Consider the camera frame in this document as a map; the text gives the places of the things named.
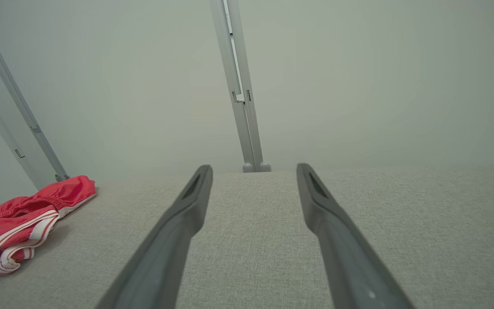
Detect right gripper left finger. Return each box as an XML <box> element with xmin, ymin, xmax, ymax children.
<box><xmin>95</xmin><ymin>165</ymin><xmax>214</xmax><ymax>309</ymax></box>

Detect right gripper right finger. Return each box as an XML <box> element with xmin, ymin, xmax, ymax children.
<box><xmin>296</xmin><ymin>163</ymin><xmax>415</xmax><ymax>309</ymax></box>

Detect grey double partition post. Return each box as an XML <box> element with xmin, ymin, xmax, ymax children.
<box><xmin>0</xmin><ymin>4</ymin><xmax>70</xmax><ymax>190</ymax></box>
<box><xmin>210</xmin><ymin>0</ymin><xmax>271</xmax><ymax>173</ymax></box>

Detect red shorts with white stripes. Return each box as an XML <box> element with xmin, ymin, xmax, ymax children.
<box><xmin>0</xmin><ymin>175</ymin><xmax>97</xmax><ymax>277</ymax></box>

